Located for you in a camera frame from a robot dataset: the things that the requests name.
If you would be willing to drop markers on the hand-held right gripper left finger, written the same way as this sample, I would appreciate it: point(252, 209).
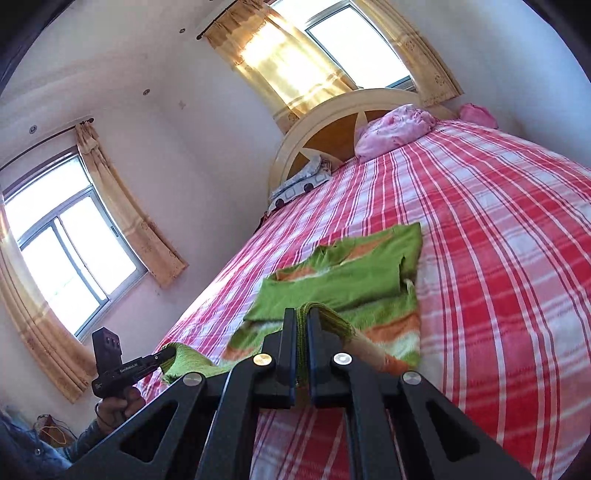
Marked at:
point(286, 350)

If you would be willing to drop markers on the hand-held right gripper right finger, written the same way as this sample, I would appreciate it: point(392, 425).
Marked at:
point(318, 355)

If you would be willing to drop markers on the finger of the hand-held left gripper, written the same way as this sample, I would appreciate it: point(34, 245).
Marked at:
point(164, 357)

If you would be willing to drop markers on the green orange striped knit sweater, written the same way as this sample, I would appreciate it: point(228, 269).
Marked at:
point(351, 281)

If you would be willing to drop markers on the person's left forearm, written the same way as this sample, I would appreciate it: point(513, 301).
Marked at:
point(85, 443)

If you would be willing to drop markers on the person's left hand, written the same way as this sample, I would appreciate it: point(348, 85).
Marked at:
point(117, 408)

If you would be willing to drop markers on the person's blue denim clothing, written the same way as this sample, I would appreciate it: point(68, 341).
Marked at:
point(23, 447)

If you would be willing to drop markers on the large grey framed window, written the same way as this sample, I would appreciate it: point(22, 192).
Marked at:
point(69, 240)

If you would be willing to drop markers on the dark cloth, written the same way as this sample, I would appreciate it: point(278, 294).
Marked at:
point(267, 217)

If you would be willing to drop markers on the white blue patterned pillow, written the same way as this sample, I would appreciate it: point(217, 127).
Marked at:
point(300, 182)

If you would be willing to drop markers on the bed with red plaid sheet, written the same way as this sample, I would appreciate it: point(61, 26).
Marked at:
point(485, 230)

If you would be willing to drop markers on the pink crumpled pillow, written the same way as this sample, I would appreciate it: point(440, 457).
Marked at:
point(392, 131)

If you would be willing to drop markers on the cream wooden headboard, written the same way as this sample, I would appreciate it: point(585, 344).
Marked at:
point(323, 110)

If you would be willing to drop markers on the black curtain rod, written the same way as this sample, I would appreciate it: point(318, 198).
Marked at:
point(210, 25)
point(87, 121)

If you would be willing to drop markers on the small pink cushion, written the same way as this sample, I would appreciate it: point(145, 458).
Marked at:
point(478, 114)

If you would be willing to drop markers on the wide yellow curtain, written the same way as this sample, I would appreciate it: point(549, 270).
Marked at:
point(277, 60)

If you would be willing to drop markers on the narrow yellow curtain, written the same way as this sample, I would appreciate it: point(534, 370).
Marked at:
point(425, 60)

